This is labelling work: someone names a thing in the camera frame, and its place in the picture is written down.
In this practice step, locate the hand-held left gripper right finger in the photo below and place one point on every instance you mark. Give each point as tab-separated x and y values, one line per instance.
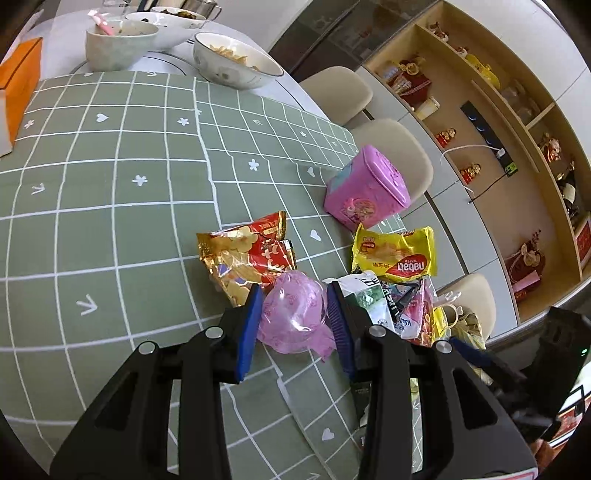
339	332

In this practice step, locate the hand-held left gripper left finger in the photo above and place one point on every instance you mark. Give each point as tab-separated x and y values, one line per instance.
247	337

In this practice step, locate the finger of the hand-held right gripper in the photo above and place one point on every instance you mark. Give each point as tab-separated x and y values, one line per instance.
463	346

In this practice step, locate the yellow bag of snacks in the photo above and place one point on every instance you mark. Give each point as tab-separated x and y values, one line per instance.
468	330

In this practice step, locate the pink clear plastic wrapper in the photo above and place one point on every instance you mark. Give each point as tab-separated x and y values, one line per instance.
291	314

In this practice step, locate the pink colourful wrapper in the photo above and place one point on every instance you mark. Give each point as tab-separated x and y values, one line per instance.
418	318

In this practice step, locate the red gold snack wrapper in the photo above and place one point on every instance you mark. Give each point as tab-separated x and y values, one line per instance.
235	258

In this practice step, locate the yellow wafer wrapper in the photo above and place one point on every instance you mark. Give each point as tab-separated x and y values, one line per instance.
392	254

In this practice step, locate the beige chair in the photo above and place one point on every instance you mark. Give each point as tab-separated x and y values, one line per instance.
334	92
475	295
397	147

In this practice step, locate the black snack wrapper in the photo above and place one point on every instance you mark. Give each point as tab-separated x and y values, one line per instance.
361	397

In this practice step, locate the dark striped wrapper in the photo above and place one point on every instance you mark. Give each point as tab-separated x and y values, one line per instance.
399	295

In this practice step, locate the red gift bag decoration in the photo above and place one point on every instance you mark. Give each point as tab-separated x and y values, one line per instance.
524	272

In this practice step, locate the red framed picture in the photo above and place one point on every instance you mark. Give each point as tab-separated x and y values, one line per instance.
584	247

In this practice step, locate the white sideboard cabinet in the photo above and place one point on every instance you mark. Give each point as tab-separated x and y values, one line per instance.
450	221

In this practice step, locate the pink lidded box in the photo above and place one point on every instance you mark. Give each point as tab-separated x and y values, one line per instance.
364	189

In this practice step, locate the wooden shelf unit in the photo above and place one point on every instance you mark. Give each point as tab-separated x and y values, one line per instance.
503	203

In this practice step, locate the dark wine bottle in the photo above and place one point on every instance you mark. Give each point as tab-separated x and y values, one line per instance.
569	189

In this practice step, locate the red figurine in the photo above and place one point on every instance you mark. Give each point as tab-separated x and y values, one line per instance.
470	173
446	137

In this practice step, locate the green checked table mat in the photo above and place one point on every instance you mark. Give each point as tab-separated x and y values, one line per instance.
115	207
277	152

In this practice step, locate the pale figurine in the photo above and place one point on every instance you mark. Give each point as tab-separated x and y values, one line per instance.
549	146

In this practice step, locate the black power strip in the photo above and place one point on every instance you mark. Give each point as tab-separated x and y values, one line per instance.
482	129

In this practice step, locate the white paper cup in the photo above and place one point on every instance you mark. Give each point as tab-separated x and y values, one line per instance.
427	108

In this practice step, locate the clear glass jar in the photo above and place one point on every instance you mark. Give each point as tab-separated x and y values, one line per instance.
517	99

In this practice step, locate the red gold gift set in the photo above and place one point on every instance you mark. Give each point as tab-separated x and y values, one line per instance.
413	83

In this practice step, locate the white patterned bowl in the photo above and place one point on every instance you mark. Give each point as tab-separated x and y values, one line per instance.
231	76

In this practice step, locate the yellow ornament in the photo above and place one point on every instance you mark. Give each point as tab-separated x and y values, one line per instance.
482	69

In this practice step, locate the pale fried chips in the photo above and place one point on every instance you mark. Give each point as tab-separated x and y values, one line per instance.
231	54

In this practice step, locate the dark glass cabinet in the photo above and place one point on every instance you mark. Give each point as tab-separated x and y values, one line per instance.
332	32

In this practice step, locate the plain white bowl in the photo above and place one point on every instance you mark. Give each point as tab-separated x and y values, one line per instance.
171	37

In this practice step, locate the grey ceramic bowl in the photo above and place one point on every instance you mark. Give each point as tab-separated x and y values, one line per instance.
120	53

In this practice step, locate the small ceramic figurine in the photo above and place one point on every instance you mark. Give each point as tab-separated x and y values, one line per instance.
437	32

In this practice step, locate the bowl with dark food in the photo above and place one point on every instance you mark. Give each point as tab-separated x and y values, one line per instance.
178	14

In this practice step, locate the metal pot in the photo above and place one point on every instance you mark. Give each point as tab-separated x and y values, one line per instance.
203	7

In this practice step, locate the orange tissue box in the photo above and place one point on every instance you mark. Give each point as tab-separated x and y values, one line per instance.
18	87

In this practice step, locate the pink spoon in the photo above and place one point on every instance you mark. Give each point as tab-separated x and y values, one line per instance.
105	25

